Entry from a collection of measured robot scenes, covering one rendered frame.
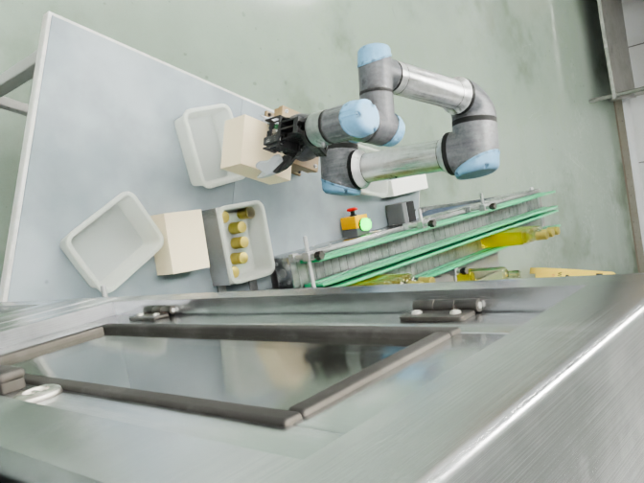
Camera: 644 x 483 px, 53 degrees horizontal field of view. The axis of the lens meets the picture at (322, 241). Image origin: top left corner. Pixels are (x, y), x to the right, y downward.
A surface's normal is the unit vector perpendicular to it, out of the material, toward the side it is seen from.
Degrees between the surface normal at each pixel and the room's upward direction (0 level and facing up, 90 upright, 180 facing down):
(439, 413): 90
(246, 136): 0
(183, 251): 0
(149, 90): 0
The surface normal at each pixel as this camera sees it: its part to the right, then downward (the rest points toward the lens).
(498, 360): -0.18, -0.98
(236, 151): -0.68, -0.18
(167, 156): 0.73, -0.08
